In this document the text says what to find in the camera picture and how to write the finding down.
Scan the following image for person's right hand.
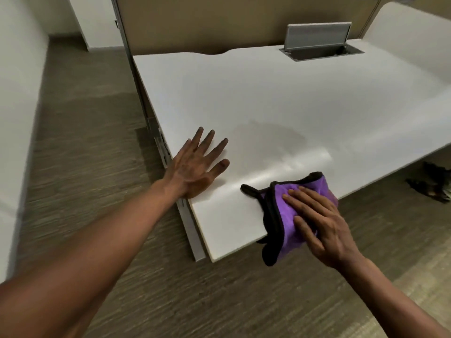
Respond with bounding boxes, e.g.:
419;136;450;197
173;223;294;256
282;186;364;270

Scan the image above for person's left hand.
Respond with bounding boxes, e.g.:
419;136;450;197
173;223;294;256
166;127;230;200

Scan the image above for purple black-edged microfiber cloth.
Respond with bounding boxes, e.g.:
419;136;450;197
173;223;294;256
241;172;339;267

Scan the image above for person's right forearm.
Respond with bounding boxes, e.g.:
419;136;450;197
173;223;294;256
334;253;451;338

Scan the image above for person's left forearm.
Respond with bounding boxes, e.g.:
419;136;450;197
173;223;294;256
0;179;188;338

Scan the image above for beige desk partition panel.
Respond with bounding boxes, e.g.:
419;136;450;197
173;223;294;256
112;0;383;57

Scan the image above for black sandal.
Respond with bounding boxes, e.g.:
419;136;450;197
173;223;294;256
405;177;451;203

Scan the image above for grey metal desk frame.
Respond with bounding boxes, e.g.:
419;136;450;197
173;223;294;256
110;0;207;262

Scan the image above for grey desk cable box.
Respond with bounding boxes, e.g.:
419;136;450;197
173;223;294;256
279;22;365;62

